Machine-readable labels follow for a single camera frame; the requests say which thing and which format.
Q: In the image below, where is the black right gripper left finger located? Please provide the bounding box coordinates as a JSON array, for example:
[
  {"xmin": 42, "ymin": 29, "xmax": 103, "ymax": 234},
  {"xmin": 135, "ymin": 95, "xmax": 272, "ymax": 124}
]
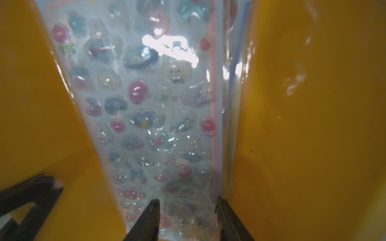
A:
[{"xmin": 123, "ymin": 199, "xmax": 160, "ymax": 241}]

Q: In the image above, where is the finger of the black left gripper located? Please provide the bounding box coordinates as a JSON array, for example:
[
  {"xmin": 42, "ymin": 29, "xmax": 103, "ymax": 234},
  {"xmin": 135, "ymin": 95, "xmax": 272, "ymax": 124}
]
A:
[{"xmin": 1, "ymin": 173, "xmax": 64, "ymax": 241}]

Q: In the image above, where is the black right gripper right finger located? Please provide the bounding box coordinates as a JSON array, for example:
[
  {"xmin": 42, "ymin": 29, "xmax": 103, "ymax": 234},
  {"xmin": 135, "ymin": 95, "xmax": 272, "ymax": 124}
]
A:
[{"xmin": 216, "ymin": 196, "xmax": 254, "ymax": 241}]

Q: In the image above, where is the yellow storage box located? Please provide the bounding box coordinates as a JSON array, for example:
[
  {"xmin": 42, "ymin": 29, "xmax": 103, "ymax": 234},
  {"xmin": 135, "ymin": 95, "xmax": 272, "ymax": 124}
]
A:
[{"xmin": 1, "ymin": 1, "xmax": 386, "ymax": 241}]

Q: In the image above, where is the light blue sticker sheet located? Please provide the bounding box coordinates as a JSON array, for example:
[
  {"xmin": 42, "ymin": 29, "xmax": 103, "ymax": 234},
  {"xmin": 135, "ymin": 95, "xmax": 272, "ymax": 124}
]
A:
[{"xmin": 34, "ymin": 1, "xmax": 223, "ymax": 241}]

